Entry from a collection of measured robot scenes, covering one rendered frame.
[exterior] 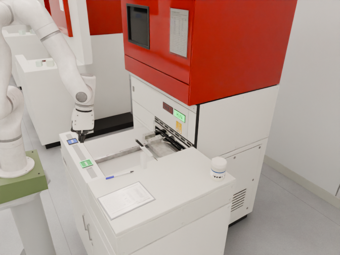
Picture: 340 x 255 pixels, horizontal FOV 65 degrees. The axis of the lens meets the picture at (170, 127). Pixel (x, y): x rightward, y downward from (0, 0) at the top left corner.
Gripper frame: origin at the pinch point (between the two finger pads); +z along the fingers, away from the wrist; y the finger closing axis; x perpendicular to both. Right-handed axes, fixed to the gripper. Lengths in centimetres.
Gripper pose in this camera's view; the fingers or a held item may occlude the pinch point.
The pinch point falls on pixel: (81, 138)
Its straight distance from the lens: 138.4
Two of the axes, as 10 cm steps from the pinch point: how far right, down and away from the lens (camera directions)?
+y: -8.2, 0.5, -5.7
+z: -1.9, 9.1, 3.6
